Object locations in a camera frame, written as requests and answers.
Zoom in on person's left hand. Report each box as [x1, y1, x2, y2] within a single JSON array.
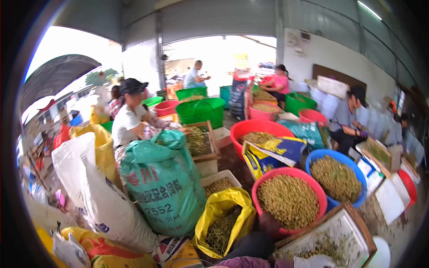
[[294, 254, 336, 268]]

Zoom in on wooden framed sieve tray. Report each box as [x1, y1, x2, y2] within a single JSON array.
[[272, 201, 378, 268]]

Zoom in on person's legs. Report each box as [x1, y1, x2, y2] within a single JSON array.
[[225, 212, 283, 261]]

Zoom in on white round bucket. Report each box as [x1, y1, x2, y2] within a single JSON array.
[[366, 236, 391, 268]]

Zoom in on red basin of green nuts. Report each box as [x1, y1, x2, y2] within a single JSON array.
[[251, 167, 328, 237]]

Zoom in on blue basin of green nuts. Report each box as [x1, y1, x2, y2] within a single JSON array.
[[305, 149, 368, 212]]

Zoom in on white foam lid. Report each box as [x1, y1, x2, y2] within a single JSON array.
[[374, 172, 412, 226]]

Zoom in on yellow plastic bag of stems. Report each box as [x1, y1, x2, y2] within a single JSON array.
[[195, 187, 257, 259]]

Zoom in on blue and yellow sack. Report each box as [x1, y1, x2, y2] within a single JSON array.
[[242, 135, 307, 182]]

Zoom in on white foam box of nuts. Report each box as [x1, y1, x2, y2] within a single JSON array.
[[200, 170, 243, 199]]

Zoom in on small wooden sieve tray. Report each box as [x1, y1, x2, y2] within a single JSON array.
[[363, 136, 393, 179]]

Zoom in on white sack with red print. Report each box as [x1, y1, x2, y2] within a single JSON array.
[[152, 234, 204, 268]]

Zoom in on large red basin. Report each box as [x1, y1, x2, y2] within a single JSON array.
[[229, 119, 296, 162]]

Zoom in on row of pale blue sacks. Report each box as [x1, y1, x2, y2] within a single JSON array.
[[356, 105, 425, 166]]

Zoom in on pink basin of nuts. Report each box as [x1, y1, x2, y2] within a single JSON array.
[[248, 102, 281, 121]]

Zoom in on stack of white sacks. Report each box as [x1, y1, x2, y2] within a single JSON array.
[[309, 76, 350, 120]]

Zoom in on wooden sieve tray with nuts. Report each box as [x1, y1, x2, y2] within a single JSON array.
[[182, 120, 222, 163]]

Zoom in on teal printed woven sack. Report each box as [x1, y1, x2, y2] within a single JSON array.
[[119, 130, 207, 237]]

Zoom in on dark printed standing sack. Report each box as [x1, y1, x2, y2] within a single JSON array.
[[229, 68, 252, 121]]

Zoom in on teal bin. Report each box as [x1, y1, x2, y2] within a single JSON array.
[[219, 85, 233, 111]]

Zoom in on large green basket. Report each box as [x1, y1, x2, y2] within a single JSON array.
[[175, 97, 226, 130]]

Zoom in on orange and yellow sack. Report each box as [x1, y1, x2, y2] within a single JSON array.
[[60, 227, 159, 268]]

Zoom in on small red basin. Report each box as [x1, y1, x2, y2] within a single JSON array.
[[154, 100, 182, 118]]

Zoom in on orange crate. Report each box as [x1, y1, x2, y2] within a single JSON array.
[[166, 83, 184, 100]]

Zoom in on white woven sack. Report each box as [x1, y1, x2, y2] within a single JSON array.
[[51, 132, 159, 254]]

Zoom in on yellow woven sack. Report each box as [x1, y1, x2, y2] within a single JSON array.
[[69, 124, 118, 188]]

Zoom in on ceiling light tube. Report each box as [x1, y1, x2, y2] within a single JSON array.
[[357, 0, 383, 21]]

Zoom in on red bag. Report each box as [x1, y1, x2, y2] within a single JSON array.
[[53, 123, 72, 149]]

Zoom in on black canopy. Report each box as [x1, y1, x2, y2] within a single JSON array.
[[19, 54, 102, 113]]

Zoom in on brown wall board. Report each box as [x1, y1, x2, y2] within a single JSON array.
[[312, 64, 368, 90]]

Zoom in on wall fan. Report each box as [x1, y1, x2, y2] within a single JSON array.
[[149, 46, 169, 73]]

